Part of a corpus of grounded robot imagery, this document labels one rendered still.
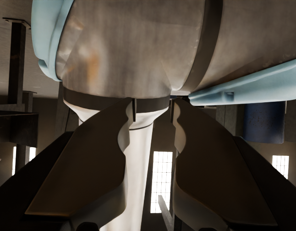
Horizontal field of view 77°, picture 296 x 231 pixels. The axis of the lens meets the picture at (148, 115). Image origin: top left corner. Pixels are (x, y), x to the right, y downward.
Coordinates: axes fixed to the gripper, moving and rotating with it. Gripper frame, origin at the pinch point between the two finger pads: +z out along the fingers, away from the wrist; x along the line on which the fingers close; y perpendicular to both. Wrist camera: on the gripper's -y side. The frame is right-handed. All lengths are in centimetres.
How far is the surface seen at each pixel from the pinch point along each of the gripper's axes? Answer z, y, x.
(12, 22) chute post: 121, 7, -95
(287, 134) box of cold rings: 198, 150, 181
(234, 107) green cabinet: 260, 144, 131
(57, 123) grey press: 232, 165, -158
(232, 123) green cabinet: 250, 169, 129
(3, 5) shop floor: 106, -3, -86
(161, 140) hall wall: 801, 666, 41
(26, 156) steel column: 427, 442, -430
